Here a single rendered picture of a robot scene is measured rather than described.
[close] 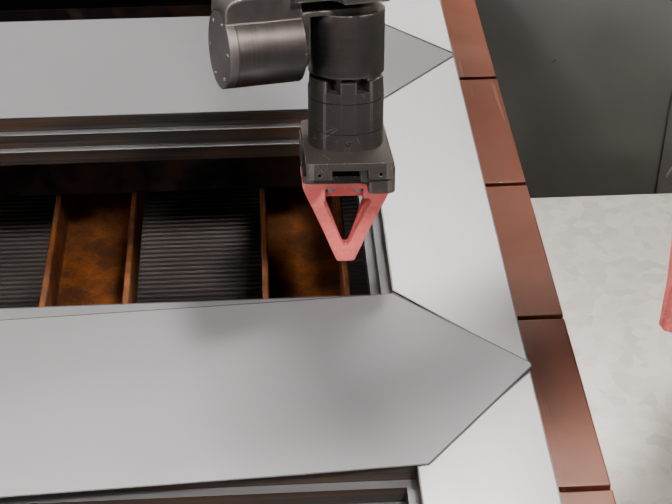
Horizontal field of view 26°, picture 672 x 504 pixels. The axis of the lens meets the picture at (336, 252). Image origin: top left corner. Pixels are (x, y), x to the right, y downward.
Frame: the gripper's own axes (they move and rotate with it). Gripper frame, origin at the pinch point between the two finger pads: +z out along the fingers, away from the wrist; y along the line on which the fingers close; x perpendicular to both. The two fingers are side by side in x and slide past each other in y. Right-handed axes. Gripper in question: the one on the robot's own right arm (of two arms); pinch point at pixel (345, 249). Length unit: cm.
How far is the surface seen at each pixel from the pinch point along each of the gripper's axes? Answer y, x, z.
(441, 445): 21.0, 5.1, 5.2
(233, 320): 7.5, -8.8, 2.2
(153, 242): -49, -18, 20
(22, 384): 13.3, -23.7, 3.9
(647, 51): -70, 43, 5
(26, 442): 18.9, -22.8, 5.2
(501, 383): 15.4, 10.0, 3.8
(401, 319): 8.2, 3.6, 2.1
